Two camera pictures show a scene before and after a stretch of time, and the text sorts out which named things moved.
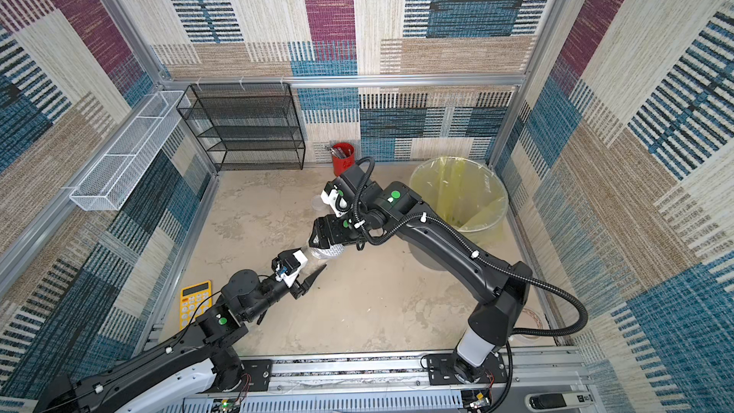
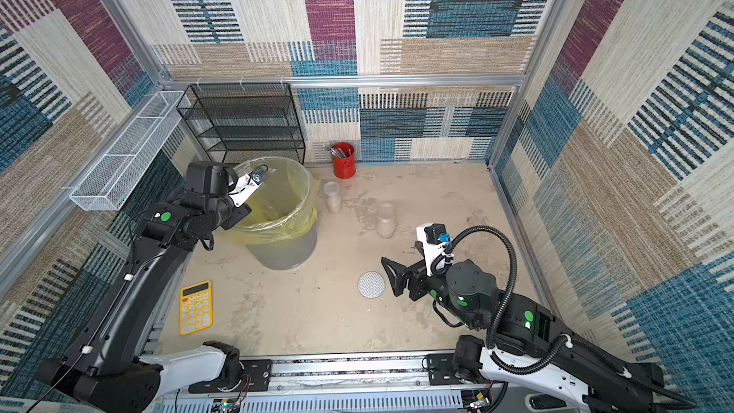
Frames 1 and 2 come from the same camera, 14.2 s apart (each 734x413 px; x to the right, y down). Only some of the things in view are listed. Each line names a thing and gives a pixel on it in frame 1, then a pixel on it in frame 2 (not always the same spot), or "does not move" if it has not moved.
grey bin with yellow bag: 466,194 -> 280,231
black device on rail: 558,401 does not move
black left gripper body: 295,292 -> 238,214
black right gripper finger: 317,238 -> 398,276
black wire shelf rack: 246,126 does not move
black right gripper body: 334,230 -> 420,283
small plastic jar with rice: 318,204 -> 334,201
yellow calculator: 194,300 does not move
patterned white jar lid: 334,251 -> 371,284
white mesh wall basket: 112,180 does not move
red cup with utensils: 343,157 does not move
